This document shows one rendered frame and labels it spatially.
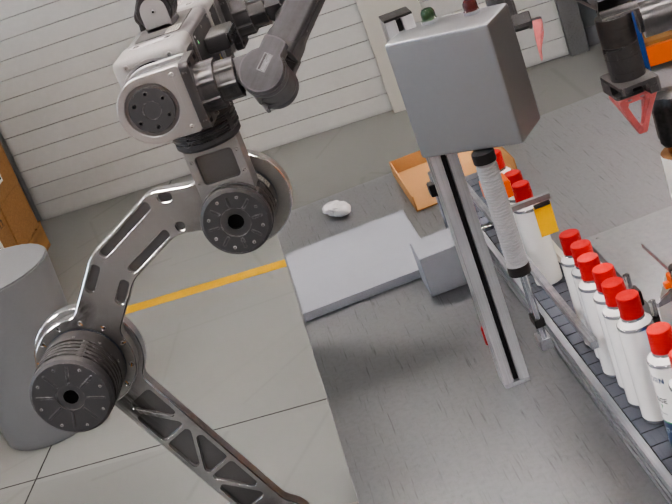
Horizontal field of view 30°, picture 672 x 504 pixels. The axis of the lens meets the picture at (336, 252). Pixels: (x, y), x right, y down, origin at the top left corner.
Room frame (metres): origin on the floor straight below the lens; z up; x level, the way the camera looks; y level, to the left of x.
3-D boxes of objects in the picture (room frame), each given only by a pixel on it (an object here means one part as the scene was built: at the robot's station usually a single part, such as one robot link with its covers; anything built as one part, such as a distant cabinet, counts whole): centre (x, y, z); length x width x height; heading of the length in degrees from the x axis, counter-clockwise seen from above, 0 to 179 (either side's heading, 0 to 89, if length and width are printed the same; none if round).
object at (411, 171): (2.93, -0.34, 0.85); 0.30 x 0.26 x 0.04; 1
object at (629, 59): (1.89, -0.54, 1.29); 0.10 x 0.07 x 0.07; 0
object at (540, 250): (2.09, -0.35, 0.98); 0.05 x 0.05 x 0.20
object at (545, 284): (2.22, -0.31, 0.95); 1.07 x 0.01 x 0.01; 1
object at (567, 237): (1.82, -0.36, 0.98); 0.05 x 0.05 x 0.20
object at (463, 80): (1.82, -0.27, 1.38); 0.17 x 0.10 x 0.19; 56
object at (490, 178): (1.76, -0.26, 1.18); 0.04 x 0.04 x 0.21
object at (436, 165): (1.88, -0.21, 1.16); 0.04 x 0.04 x 0.67; 1
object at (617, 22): (1.89, -0.54, 1.35); 0.07 x 0.06 x 0.07; 80
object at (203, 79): (2.08, 0.09, 1.45); 0.09 x 0.08 x 0.12; 169
